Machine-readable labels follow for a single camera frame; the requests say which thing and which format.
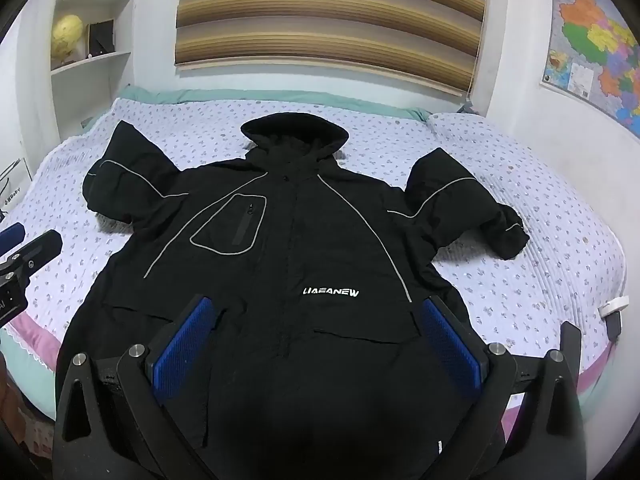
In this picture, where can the white wall bookshelf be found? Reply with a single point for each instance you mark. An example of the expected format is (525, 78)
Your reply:
(107, 75)

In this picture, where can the striped brown window blind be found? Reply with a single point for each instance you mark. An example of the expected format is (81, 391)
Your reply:
(330, 20)

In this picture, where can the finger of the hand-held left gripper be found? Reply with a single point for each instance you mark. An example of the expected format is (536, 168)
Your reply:
(42, 252)
(12, 234)

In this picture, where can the black hooded jacket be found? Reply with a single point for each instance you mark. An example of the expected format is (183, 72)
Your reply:
(310, 220)

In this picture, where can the white printed bag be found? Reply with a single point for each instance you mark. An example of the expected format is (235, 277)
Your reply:
(14, 180)

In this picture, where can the colourful wall map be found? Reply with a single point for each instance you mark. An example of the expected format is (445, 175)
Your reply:
(600, 45)

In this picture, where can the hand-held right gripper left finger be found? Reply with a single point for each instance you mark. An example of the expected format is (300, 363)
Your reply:
(186, 352)

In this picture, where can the yellow globe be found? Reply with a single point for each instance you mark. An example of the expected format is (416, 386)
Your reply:
(67, 40)

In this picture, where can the white charger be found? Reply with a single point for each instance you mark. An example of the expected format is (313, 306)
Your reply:
(614, 306)

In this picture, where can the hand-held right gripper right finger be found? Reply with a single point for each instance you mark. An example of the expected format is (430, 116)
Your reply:
(450, 352)

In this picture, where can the white floral quilt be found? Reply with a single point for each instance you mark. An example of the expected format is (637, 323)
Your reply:
(525, 270)

